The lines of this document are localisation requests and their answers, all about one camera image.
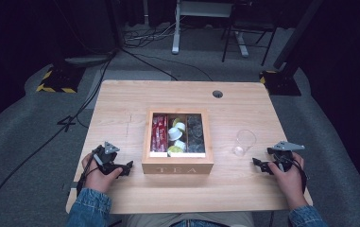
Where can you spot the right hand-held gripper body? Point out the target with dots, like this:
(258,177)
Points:
(281,156)

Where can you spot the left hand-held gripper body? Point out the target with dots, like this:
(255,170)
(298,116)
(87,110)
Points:
(108,157)

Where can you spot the wooden tea box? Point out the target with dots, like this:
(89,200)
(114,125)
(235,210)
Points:
(177,165)

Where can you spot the person's left hand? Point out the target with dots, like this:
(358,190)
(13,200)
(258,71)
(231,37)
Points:
(97,179)

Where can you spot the person's right hand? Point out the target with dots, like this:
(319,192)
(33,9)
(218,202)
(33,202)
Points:
(291,184)

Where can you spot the clear glass cup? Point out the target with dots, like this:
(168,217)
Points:
(244,143)

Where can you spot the red tea packet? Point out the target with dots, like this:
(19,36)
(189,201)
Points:
(155,134)
(163,134)

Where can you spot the green lid capsule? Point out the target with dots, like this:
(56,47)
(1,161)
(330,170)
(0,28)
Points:
(174,149)
(176,121)

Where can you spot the white capsule cup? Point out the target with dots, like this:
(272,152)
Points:
(180,126)
(174,134)
(180,145)

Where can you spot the stack of dark foil packets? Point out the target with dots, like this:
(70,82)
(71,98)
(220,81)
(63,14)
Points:
(195,134)

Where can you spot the black striped stand base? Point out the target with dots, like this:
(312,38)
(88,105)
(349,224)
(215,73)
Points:
(59,80)
(281,83)

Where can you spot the person's lap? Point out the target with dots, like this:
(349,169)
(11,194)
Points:
(187,220)

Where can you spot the black metal chair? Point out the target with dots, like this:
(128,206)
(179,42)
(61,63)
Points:
(262,28)

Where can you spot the black slanted stand post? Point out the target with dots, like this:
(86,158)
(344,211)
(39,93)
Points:
(297,31)

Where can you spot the white desk frame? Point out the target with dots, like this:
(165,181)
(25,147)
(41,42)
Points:
(176,31)

